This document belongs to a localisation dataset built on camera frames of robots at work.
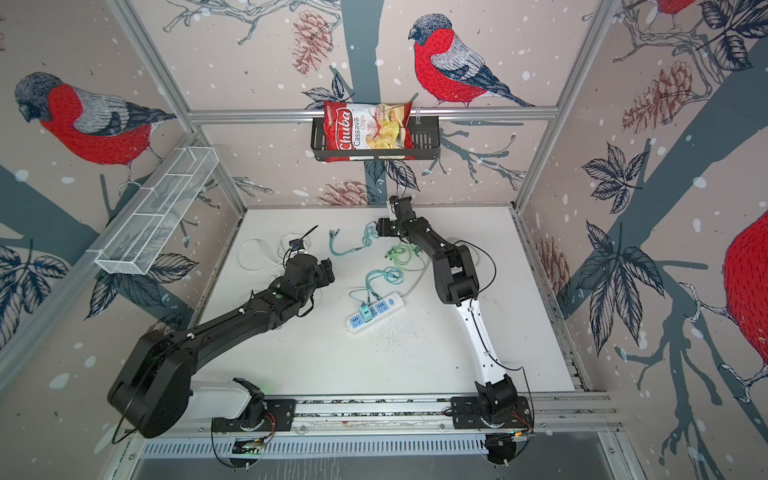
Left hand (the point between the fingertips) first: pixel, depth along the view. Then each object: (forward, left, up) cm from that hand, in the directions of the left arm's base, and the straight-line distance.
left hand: (321, 264), depth 87 cm
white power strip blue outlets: (-9, -18, -12) cm, 23 cm away
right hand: (+24, -17, -13) cm, 32 cm away
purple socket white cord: (+16, +21, -13) cm, 30 cm away
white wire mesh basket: (+6, +42, +17) cm, 45 cm away
